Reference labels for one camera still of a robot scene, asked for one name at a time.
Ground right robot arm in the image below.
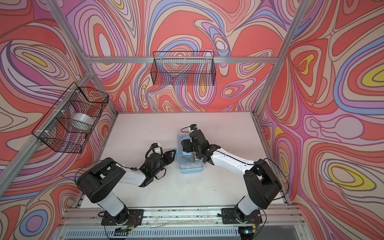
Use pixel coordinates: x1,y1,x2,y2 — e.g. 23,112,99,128
181,130,282,224

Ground left black wire basket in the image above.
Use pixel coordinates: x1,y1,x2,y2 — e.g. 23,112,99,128
32,83,109,154

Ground blue plastic tool box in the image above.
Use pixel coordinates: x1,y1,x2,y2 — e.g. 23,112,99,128
177,133,205,174

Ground black wire basket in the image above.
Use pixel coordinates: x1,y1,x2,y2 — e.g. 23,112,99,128
32,83,109,154
151,51,216,86

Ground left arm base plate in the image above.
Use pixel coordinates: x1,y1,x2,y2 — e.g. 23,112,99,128
98,209,144,227

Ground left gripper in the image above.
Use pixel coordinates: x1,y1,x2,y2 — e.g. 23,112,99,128
151,150,177,179

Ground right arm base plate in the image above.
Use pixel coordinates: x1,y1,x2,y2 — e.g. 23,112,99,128
218,208,263,226

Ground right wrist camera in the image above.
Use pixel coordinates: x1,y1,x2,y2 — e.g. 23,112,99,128
190,124,198,132

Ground back black wire basket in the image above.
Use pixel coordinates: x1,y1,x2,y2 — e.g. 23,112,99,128
151,51,216,86

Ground silver tape roll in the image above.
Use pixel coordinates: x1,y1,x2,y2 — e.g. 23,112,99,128
70,113,95,132

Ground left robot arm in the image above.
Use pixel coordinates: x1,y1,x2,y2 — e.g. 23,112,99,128
76,150,177,226

